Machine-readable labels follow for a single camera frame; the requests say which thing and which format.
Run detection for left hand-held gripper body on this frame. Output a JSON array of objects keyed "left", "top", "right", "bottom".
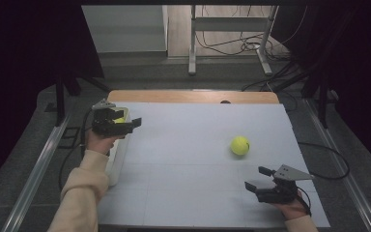
[{"left": 91, "top": 99, "right": 133, "bottom": 137}]

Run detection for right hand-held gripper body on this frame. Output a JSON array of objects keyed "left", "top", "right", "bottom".
[{"left": 255, "top": 164, "right": 316, "bottom": 205}]

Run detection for white plastic bin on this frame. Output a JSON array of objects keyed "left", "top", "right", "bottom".
[{"left": 104, "top": 105, "right": 133, "bottom": 188}]

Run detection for person's left hand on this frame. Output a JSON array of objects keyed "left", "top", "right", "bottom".
[{"left": 85, "top": 128, "right": 127, "bottom": 157}]

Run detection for person's right hand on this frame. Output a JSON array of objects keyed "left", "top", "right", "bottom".
[{"left": 278, "top": 189, "right": 308, "bottom": 221}]

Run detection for black stand legs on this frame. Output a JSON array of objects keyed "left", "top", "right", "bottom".
[
  {"left": 271, "top": 71, "right": 339, "bottom": 130},
  {"left": 44, "top": 73, "right": 110, "bottom": 128}
]

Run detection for white table cover sheet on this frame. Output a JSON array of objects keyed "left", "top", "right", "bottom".
[{"left": 97, "top": 101, "right": 331, "bottom": 228}]

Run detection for white cabinet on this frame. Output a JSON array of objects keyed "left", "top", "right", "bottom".
[{"left": 81, "top": 4, "right": 169, "bottom": 54}]

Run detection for dark curtain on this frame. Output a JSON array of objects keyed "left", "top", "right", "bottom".
[
  {"left": 276, "top": 0, "right": 371, "bottom": 178},
  {"left": 0, "top": 0, "right": 104, "bottom": 194}
]

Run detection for aluminium floor rail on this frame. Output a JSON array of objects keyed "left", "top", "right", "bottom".
[
  {"left": 1, "top": 115, "right": 71, "bottom": 232},
  {"left": 303, "top": 99, "right": 371, "bottom": 232}
]

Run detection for black looped floor cable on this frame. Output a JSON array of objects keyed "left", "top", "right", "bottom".
[{"left": 298, "top": 141, "right": 351, "bottom": 181}]

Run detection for bundle of black floor cables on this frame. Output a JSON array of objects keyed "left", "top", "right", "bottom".
[{"left": 241, "top": 61, "right": 303, "bottom": 93}]

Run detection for tangle of thin floor cables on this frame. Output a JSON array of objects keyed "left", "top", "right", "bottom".
[{"left": 195, "top": 4, "right": 308, "bottom": 62}]

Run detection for white metal stand frame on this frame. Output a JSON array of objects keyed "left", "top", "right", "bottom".
[{"left": 187, "top": 4, "right": 279, "bottom": 76}]

